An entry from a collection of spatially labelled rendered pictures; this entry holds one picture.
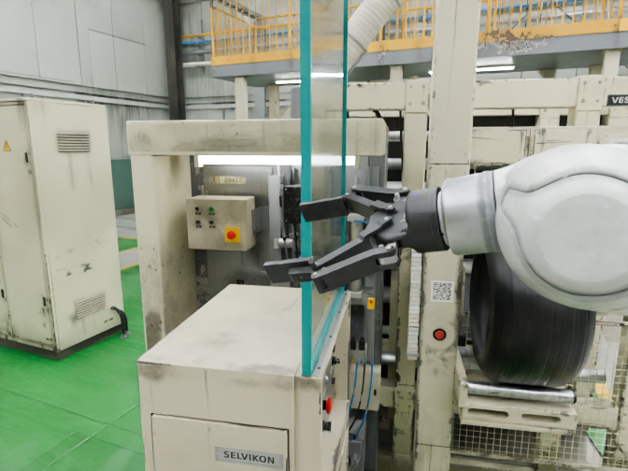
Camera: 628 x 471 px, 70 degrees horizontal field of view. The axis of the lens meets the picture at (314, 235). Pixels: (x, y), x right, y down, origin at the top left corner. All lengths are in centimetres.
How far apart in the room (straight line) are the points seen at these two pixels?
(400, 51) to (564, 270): 691
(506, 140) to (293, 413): 128
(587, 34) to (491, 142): 527
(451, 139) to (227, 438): 109
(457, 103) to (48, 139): 318
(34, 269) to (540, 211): 402
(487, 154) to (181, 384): 134
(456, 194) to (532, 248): 21
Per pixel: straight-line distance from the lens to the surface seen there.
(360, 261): 50
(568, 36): 700
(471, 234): 50
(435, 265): 159
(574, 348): 155
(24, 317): 444
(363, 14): 188
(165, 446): 111
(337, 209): 64
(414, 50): 712
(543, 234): 30
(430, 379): 175
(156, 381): 105
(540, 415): 181
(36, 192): 396
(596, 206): 29
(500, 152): 183
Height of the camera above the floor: 171
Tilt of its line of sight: 11 degrees down
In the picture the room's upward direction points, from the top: straight up
